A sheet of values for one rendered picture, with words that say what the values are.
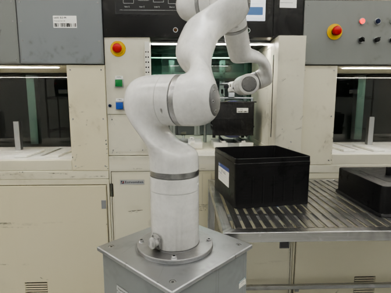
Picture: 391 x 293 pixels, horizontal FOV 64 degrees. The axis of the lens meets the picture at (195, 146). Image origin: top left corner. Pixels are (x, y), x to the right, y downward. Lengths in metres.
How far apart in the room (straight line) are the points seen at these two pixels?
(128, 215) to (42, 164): 0.46
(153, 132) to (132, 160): 0.76
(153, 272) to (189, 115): 0.34
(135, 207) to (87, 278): 0.43
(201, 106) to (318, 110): 0.97
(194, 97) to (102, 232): 1.08
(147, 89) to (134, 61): 0.76
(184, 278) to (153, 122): 0.35
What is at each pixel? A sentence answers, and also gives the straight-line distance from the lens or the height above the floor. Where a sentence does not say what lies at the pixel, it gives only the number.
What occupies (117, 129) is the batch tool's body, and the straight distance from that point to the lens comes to 1.49.
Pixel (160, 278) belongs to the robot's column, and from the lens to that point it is 0.71.
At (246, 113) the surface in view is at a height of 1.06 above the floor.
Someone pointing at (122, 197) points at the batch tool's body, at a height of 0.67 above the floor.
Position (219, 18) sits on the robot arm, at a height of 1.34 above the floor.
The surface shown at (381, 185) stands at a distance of 1.15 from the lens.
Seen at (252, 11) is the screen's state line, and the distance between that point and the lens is 1.52.
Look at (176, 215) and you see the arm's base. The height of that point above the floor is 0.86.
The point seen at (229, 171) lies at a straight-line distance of 1.12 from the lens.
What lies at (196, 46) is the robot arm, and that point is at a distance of 0.80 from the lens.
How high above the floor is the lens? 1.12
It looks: 8 degrees down
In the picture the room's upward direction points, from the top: straight up
